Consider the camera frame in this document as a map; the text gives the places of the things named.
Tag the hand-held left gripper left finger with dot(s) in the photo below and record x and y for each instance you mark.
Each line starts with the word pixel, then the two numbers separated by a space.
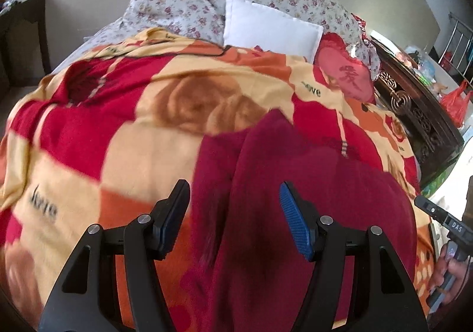
pixel 170 221

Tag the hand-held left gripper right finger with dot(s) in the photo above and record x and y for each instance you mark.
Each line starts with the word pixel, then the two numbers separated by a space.
pixel 295 224

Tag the maroon knit garment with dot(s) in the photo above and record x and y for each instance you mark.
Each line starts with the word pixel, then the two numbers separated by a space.
pixel 332 187

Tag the person's right hand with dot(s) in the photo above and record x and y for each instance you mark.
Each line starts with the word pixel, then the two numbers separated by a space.
pixel 438 272

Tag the white lace cloth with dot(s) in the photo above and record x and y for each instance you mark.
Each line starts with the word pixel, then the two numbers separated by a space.
pixel 456 187

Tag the printed fleece blanket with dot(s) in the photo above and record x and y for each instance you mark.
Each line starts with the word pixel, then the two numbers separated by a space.
pixel 111 132

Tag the red plastic bag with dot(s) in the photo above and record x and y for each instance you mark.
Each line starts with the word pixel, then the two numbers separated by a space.
pixel 456 102

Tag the red heart-shaped pillow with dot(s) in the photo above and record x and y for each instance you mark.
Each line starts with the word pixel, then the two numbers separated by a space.
pixel 343 73

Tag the clutter pile on table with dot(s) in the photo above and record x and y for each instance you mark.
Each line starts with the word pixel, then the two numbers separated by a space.
pixel 421 65

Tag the metal rack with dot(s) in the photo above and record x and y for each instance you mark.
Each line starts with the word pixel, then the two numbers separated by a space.
pixel 456 39

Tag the white pillow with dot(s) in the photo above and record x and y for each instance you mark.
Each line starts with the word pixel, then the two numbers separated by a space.
pixel 266 27

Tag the red ruffled cloth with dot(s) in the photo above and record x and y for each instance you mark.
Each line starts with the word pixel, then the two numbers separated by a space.
pixel 360 23

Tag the dark wooden desk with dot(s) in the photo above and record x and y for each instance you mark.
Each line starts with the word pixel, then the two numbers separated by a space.
pixel 22 39

